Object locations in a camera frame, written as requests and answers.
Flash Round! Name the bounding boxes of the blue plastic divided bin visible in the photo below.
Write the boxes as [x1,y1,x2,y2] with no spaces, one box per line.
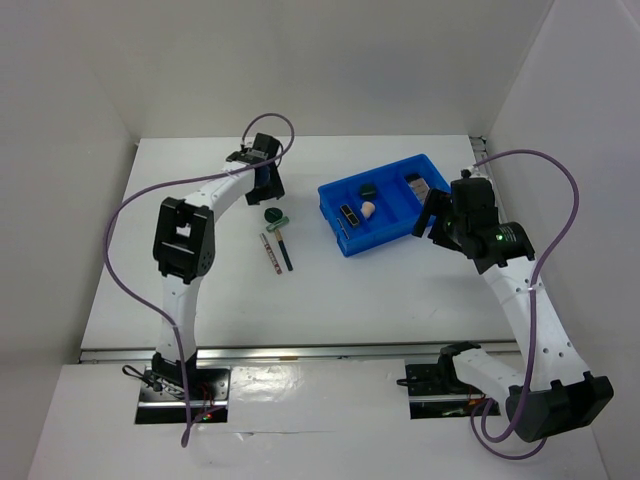
[318,154,450,257]

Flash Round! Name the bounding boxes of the red lip gloss tube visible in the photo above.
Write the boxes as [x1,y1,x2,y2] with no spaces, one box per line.
[259,233,282,275]

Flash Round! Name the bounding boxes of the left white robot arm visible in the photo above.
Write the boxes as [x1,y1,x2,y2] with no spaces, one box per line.
[152,133,284,399]

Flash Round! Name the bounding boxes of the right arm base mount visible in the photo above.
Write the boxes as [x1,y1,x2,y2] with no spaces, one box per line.
[396,364,485,420]

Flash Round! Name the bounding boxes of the beige makeup sponge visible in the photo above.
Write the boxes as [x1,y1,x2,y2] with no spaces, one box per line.
[360,201,376,220]

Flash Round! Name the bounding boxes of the aluminium front rail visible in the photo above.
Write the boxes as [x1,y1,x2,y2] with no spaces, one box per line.
[79,340,519,365]

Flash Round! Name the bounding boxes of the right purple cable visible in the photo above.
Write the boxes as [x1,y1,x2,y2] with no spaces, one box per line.
[469,148,581,459]

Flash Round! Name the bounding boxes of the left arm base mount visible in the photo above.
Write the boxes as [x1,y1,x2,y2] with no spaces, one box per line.
[121,365,231,425]

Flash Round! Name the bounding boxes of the clear eyeshadow palette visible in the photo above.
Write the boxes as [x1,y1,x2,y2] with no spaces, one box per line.
[408,177,430,204]

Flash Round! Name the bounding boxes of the green clear lipstick tube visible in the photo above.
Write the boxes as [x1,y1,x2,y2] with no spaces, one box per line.
[266,216,290,232]

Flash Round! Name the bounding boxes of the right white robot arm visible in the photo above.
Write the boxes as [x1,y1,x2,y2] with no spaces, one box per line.
[413,171,614,447]

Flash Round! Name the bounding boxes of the green gold mascara pen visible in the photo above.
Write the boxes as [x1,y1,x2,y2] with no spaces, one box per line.
[274,229,294,272]

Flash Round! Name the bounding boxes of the black square powder compact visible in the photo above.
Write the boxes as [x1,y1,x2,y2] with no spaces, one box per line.
[405,173,425,184]

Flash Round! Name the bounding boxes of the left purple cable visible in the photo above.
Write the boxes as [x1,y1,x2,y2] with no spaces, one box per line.
[105,114,296,448]

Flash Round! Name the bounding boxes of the purple cable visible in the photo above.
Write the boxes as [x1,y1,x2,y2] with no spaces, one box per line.
[469,148,581,459]
[105,114,296,448]

